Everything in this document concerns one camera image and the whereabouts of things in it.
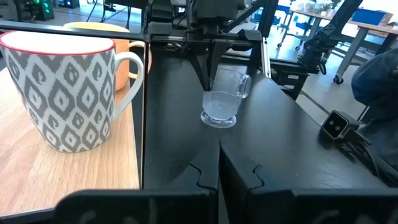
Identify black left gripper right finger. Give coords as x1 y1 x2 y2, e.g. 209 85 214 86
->
219 141 398 224

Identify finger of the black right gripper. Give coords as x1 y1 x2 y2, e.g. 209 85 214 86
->
210 42 233 90
188 42 210 90

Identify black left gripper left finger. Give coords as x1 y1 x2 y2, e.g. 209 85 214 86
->
52 140 221 224

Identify clear glass cup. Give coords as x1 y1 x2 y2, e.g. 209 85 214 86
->
200 67 252 129

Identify orange yellow ceramic mug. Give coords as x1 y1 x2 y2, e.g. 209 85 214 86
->
63 21 153 91

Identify white grey patterned mug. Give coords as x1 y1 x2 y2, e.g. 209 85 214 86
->
0 30 146 154

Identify blue plastic bin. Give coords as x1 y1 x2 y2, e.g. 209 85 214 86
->
352 7 391 26

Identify wooden workbench grey legs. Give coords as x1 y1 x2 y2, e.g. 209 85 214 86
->
278 7 398 85

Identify person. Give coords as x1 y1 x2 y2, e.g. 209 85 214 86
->
351 48 398 187

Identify black computer green lights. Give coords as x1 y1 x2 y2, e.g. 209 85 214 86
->
29 0 55 22

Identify grey metal bracket strip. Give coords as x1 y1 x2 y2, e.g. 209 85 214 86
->
260 36 272 79

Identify black aluminium table frame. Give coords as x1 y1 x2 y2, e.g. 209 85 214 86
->
222 0 323 100

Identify small black table camera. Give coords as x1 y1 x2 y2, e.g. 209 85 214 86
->
322 110 361 141

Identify black camera cable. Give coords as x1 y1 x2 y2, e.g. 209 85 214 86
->
340 135 385 180

